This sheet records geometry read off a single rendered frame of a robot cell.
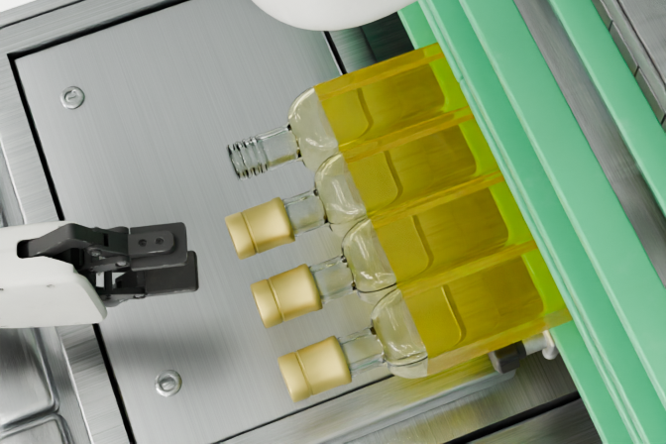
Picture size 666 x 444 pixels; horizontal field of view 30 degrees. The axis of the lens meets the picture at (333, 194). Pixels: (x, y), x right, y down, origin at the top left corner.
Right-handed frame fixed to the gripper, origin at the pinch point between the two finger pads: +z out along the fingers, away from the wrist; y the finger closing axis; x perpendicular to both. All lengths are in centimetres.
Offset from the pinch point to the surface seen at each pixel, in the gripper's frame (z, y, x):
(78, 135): -9.0, -12.5, 17.8
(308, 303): 10.1, 1.1, -5.0
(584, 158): 28.5, 13.7, -1.7
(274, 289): 7.7, 1.9, -3.9
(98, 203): -7.4, -12.5, 10.9
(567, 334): 28.6, -3.1, -8.0
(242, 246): 5.7, 1.2, -0.1
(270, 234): 7.8, 1.3, 0.6
